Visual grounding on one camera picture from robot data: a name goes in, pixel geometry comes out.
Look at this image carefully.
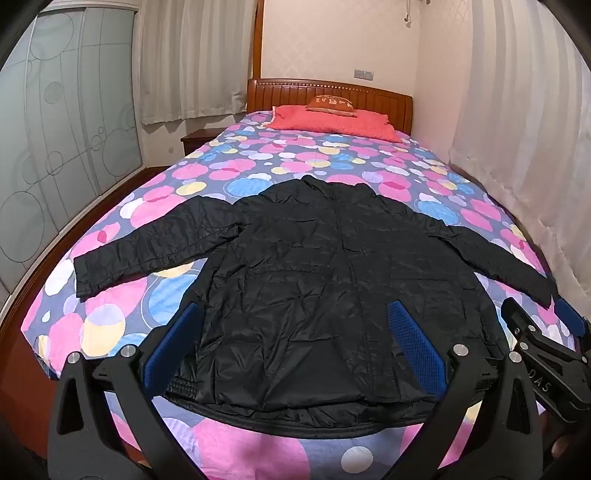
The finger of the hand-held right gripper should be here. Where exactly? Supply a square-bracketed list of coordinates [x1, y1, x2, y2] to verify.
[501, 296, 561, 370]
[554, 298, 591, 365]

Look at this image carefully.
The wooden wall post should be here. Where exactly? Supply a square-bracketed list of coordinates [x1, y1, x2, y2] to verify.
[253, 0, 266, 79]

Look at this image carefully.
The white hanging cable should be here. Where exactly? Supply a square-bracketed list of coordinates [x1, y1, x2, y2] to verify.
[403, 0, 432, 23]

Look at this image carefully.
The long white curtain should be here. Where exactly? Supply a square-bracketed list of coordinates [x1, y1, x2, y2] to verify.
[450, 0, 591, 324]

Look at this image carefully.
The circle print bed sheet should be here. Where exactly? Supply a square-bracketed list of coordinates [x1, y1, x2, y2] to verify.
[21, 111, 583, 480]

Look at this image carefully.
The wooden bed side rail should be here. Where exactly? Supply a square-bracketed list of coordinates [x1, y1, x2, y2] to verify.
[0, 166, 160, 467]

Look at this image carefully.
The small orange cushion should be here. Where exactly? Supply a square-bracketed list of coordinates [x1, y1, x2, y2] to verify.
[307, 95, 356, 116]

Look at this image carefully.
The wooden nightstand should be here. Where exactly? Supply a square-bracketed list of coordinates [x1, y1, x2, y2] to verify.
[180, 128, 227, 155]

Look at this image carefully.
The short white curtain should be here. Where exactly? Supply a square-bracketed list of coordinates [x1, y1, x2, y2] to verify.
[139, 0, 259, 126]

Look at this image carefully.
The black padded jacket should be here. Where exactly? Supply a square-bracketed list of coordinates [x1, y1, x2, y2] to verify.
[74, 174, 559, 439]

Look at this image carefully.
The frosted glass sliding door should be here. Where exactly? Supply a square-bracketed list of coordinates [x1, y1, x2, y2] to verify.
[0, 9, 144, 291]

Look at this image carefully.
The wooden bed headboard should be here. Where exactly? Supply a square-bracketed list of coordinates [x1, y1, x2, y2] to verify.
[247, 78, 414, 137]

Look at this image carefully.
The red pillow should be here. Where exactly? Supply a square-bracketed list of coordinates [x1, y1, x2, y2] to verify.
[267, 104, 402, 143]

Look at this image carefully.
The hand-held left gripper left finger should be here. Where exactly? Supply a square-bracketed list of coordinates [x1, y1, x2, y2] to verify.
[47, 302, 206, 480]

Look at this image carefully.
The person's right hand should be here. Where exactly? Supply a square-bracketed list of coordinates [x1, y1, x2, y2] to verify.
[541, 413, 575, 464]

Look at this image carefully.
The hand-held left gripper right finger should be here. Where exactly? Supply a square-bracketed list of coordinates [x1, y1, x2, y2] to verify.
[382, 300, 546, 480]

